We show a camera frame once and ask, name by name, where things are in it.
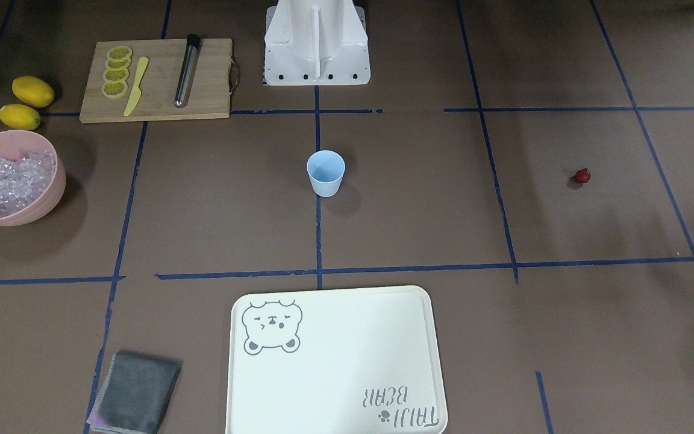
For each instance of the light blue plastic cup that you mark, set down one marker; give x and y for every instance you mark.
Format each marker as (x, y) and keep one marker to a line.
(325, 169)

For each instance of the whole yellow lemon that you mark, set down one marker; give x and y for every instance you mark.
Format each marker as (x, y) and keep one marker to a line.
(33, 91)
(20, 117)

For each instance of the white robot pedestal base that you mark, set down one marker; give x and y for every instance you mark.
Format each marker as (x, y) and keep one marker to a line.
(316, 43)

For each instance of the grey folded cloth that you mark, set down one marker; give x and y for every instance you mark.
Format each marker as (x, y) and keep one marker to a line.
(135, 395)

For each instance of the yellow plastic knife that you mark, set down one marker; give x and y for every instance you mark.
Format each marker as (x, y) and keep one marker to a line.
(135, 91)

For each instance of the lemon slice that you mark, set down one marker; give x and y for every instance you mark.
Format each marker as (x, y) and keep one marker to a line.
(119, 53)
(116, 75)
(114, 89)
(118, 64)

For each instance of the steel muddler black tip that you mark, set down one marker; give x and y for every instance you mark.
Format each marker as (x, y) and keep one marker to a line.
(188, 69)

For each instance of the bamboo cutting board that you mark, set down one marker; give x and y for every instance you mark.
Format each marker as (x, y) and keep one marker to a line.
(210, 91)

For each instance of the pink bowl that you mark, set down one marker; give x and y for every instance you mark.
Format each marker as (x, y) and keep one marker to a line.
(15, 145)

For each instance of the cream bear serving tray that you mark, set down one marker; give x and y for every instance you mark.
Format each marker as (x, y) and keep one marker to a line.
(363, 360)

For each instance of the red strawberry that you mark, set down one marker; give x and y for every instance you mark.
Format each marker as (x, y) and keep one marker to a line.
(583, 176)

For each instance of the clear ice cubes pile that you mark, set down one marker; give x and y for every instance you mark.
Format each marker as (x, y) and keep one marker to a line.
(23, 181)

